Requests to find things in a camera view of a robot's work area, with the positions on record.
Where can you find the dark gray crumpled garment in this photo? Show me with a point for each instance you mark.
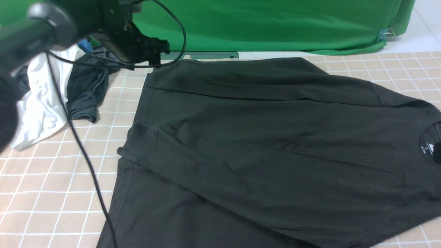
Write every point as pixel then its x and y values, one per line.
pixel 87 87

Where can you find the beige checkered tablecloth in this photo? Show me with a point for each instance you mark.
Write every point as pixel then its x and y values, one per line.
pixel 48 198

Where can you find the binder clip on backdrop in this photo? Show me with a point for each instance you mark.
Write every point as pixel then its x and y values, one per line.
pixel 385 34

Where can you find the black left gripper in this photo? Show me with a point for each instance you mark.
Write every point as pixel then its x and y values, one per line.
pixel 131 46

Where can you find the green backdrop cloth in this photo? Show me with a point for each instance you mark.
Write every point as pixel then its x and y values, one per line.
pixel 326 27

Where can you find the dark gray long-sleeved shirt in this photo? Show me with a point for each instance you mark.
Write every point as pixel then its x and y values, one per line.
pixel 273 153

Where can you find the white crumpled shirt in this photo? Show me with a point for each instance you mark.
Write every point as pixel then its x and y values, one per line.
pixel 41 112

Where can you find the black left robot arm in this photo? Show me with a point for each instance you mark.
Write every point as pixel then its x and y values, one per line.
pixel 59 24

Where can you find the blue crumpled garment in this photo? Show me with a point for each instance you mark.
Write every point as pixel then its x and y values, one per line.
pixel 86 45

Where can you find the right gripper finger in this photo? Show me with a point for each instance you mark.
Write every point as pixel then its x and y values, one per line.
pixel 436 152

